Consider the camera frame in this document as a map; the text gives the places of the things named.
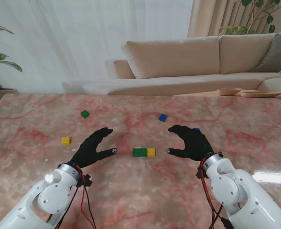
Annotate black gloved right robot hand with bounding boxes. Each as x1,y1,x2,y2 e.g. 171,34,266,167
165,125,215,162

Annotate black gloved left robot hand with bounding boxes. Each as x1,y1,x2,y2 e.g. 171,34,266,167
70,127,119,169

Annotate wooden bowl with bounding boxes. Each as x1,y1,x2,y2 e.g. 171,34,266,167
216,87,243,96

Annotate shallow wooden plate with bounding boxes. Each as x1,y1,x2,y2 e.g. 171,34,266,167
240,90,281,98

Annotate beige sofa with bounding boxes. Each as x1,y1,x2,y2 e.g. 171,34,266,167
63,31,281,96

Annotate white sheer curtain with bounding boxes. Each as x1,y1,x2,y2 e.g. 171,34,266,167
0,0,194,94

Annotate grey sofa cushion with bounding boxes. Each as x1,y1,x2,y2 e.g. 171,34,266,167
251,33,281,73

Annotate beige curtain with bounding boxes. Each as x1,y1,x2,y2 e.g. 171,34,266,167
187,0,281,39

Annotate large-leaf green potted plant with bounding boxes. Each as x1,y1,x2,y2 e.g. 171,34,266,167
0,21,23,91

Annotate tall green branching houseplant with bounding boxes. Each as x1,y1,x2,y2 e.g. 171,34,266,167
218,0,281,36

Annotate right wrist red black cables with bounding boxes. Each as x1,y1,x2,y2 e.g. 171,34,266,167
196,156,234,229

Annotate wrist red black cables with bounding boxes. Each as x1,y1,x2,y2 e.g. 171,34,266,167
47,167,98,229
196,156,234,229

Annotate left wrist red black cables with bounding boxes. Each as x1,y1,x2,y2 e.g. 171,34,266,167
47,167,98,229

